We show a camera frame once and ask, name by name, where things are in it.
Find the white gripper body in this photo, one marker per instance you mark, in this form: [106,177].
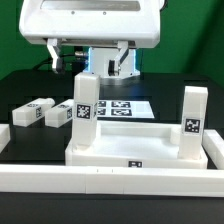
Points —
[98,23]

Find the white left fence bar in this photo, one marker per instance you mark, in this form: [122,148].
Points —
[4,136]

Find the white front fence bar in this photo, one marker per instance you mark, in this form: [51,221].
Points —
[99,180]

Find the white right fence bar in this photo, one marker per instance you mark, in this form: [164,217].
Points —
[214,146]

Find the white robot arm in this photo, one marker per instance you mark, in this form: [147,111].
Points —
[99,58]

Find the white fence bar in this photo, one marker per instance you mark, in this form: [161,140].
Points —
[4,136]
[214,146]
[99,180]

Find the white marker sheet with tags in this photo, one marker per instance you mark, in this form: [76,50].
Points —
[126,109]

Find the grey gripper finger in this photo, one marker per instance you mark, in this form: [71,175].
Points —
[54,48]

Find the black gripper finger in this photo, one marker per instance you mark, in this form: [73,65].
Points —
[122,49]

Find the white desk top tray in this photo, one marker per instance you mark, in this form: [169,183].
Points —
[134,145]

